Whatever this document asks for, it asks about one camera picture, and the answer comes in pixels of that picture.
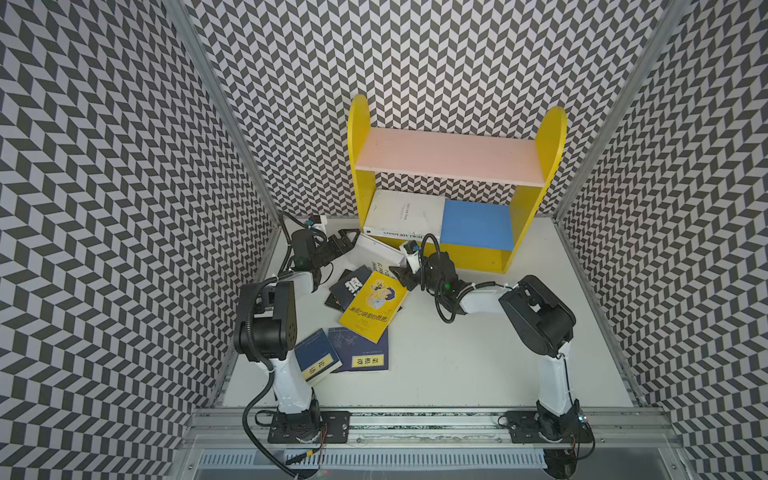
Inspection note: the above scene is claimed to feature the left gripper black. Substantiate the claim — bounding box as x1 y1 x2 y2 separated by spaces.
312 228 361 267

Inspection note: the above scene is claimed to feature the white book black bold text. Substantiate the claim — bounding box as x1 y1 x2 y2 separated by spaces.
355 234 406 278

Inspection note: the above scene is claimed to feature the white thin book small text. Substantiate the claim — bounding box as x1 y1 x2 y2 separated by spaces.
363 190 446 241

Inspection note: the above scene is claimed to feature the yellow illustrated book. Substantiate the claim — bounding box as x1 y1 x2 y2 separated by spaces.
339 271 408 343

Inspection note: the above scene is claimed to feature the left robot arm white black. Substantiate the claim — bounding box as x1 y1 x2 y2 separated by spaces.
234 227 360 442

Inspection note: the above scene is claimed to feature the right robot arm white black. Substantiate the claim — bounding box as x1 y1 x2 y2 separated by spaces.
390 234 584 443

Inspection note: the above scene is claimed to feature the black book white character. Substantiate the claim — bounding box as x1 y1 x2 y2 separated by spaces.
324 266 373 312

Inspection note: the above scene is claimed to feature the yellow pink blue bookshelf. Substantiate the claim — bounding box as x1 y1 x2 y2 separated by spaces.
347 94 569 274

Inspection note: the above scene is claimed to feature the navy book yellow label flat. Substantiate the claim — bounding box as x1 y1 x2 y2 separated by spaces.
327 327 389 373

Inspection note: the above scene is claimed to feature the navy book yellow label tilted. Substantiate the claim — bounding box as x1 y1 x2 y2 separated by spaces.
294 329 342 386

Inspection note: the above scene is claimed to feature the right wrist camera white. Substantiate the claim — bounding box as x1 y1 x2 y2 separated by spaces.
405 252 421 274

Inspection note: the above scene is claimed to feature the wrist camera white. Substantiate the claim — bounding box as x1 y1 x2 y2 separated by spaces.
305 214 328 234
405 252 421 274

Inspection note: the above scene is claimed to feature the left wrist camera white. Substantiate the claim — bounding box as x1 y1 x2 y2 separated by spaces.
305 214 328 234

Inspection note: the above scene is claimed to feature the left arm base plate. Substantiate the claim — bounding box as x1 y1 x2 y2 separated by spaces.
268 410 351 445

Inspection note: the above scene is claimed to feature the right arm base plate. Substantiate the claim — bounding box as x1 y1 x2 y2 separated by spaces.
499 409 595 446

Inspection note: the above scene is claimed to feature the aluminium front rail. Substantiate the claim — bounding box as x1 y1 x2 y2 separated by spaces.
181 407 682 449

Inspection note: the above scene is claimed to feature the aluminium corner post right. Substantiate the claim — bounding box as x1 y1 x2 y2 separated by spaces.
553 0 691 225

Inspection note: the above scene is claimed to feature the aluminium corner post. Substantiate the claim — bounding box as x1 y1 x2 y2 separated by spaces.
553 0 691 225
163 0 279 221

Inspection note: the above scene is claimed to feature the aluminium corner post left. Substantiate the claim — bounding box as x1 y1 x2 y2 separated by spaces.
163 0 279 221

